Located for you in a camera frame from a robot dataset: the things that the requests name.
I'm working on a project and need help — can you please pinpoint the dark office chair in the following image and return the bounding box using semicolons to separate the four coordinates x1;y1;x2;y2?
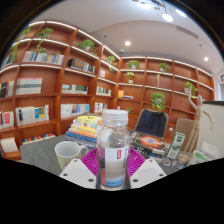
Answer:
133;108;170;138

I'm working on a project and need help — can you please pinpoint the tall green white carton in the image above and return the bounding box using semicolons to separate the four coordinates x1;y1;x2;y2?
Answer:
165;131;186;160

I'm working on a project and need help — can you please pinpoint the wooden artist mannequin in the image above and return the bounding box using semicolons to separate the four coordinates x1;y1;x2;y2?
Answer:
177;88;214;165

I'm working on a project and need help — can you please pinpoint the white striped ceramic mug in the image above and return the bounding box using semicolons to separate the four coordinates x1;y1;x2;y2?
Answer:
54;140;90;172

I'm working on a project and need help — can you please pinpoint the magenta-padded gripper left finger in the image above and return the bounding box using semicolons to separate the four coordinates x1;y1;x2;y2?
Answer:
59;147;101;190

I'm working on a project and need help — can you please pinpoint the ceiling air vent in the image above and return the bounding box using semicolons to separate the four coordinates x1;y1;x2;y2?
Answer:
175;25;204;40

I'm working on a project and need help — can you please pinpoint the wooden wall shelf unit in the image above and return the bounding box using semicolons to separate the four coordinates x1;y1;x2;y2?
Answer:
0;19;215;161

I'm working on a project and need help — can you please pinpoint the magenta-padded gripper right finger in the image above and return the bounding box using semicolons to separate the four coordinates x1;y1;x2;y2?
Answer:
127;147;167;190

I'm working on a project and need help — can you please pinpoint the branched ceiling lamp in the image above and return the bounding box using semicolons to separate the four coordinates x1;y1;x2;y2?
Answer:
131;0;188;24

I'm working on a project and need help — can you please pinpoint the stack of dark books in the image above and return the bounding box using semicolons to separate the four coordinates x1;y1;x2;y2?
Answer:
128;130;168;160

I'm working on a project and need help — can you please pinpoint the stack of colourful books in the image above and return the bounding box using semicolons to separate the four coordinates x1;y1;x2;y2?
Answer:
64;114;103;149

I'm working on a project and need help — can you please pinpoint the small green white box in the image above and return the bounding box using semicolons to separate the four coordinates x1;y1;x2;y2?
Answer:
189;149;209;166

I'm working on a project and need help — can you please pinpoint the clear plastic water bottle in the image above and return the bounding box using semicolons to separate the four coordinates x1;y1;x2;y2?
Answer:
96;108;132;191

